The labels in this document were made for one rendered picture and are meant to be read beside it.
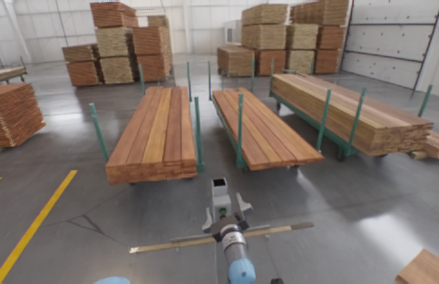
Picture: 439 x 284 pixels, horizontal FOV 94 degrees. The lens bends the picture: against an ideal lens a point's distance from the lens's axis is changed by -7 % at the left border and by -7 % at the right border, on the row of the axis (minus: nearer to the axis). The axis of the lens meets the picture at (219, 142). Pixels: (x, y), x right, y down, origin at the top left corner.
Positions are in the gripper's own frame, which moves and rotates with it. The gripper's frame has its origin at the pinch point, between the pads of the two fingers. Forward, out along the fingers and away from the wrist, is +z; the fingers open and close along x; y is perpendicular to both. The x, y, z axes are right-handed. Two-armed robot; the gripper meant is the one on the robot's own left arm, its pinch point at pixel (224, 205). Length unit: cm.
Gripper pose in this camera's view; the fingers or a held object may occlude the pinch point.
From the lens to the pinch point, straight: 91.6
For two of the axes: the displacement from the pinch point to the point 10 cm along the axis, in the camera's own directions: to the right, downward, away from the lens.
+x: -8.9, 4.6, 0.7
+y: -4.4, -7.7, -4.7
